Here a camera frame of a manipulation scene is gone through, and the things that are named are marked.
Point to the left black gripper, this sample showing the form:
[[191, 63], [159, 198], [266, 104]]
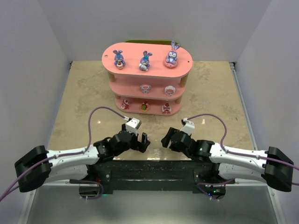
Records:
[[138, 143]]

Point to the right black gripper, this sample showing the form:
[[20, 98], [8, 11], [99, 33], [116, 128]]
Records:
[[172, 139]]

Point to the red white strawberry toy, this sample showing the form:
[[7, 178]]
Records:
[[166, 108]]

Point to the round pink flower toy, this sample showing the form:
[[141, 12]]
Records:
[[145, 106]]

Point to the red pink cake toy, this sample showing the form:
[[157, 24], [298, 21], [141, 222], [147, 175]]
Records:
[[125, 105]]

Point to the pink white toy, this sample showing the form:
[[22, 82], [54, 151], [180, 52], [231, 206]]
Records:
[[170, 90]]

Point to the pink pig toy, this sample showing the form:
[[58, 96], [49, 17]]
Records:
[[145, 88]]

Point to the purple bunny with bottle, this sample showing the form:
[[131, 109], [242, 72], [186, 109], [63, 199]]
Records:
[[144, 61]]

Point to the purple bunny with cupcake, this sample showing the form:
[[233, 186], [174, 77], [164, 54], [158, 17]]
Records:
[[119, 59]]

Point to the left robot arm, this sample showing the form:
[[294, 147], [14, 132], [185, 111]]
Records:
[[40, 166]]

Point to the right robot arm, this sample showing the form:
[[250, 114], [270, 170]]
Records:
[[270, 166]]

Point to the pink three-tier shelf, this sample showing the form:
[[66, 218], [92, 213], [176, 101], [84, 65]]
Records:
[[125, 83]]

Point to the green board behind shelf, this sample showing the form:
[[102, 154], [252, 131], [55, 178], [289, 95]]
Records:
[[161, 42]]

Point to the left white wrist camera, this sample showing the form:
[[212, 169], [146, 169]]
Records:
[[132, 125]]

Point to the black base frame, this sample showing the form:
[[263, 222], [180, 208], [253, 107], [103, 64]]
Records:
[[150, 175]]

